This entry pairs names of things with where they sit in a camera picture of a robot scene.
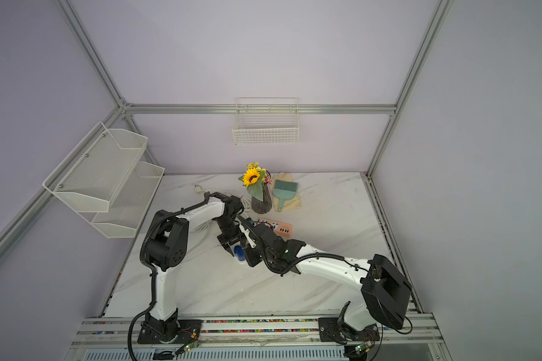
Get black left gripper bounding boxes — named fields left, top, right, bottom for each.
left=216, top=217, right=247, bottom=257

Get blue electric shaver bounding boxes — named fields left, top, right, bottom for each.
left=233, top=245, right=246, bottom=264

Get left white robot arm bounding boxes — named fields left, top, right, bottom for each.
left=128, top=193, right=245, bottom=344

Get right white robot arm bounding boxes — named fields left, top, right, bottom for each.
left=239, top=219, right=413, bottom=343

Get orange power strip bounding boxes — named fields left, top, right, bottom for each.
left=257, top=218, right=293, bottom=239

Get purple glass vase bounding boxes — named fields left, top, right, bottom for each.
left=251, top=184, right=273, bottom=214

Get beige wooden board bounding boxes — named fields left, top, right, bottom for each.
left=272, top=172, right=302, bottom=212

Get sunflower bouquet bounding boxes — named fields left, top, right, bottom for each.
left=239, top=162, right=272, bottom=200

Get green brush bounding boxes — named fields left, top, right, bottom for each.
left=273, top=180, right=298, bottom=211

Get white wire wall basket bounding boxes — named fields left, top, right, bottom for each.
left=232, top=97, right=300, bottom=146

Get white mesh wall shelf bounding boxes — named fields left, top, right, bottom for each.
left=43, top=123, right=164, bottom=239

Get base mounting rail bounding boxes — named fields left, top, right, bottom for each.
left=65, top=314, right=452, bottom=360

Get aluminium frame rails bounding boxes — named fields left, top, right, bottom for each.
left=0, top=0, right=453, bottom=361

